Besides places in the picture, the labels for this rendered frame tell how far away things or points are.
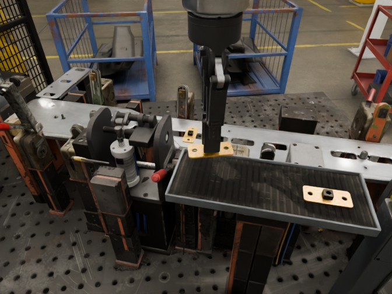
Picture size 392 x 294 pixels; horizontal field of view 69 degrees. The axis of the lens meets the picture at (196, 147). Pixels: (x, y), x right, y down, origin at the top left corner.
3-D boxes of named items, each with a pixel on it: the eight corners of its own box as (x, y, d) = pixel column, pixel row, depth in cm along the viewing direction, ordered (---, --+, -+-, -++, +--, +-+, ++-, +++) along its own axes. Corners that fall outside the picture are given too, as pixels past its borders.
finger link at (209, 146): (220, 117, 49) (221, 119, 48) (219, 149, 53) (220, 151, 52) (203, 118, 48) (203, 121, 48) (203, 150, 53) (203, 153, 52)
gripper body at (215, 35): (250, 17, 35) (242, 86, 41) (235, 2, 42) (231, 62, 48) (190, 20, 35) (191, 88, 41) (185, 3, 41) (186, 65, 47)
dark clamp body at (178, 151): (206, 227, 102) (210, 143, 78) (199, 261, 92) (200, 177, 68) (177, 221, 104) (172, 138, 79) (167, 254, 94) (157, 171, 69)
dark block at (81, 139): (126, 223, 103) (101, 129, 76) (118, 240, 97) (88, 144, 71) (113, 221, 104) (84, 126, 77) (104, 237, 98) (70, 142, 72)
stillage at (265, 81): (192, 63, 385) (192, -17, 325) (250, 60, 394) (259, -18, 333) (207, 110, 293) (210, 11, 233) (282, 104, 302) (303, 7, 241)
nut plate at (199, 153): (230, 142, 56) (230, 137, 55) (234, 155, 53) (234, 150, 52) (187, 145, 55) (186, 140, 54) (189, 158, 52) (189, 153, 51)
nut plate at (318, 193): (349, 192, 53) (350, 188, 53) (353, 209, 50) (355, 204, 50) (302, 186, 55) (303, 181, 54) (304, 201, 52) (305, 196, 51)
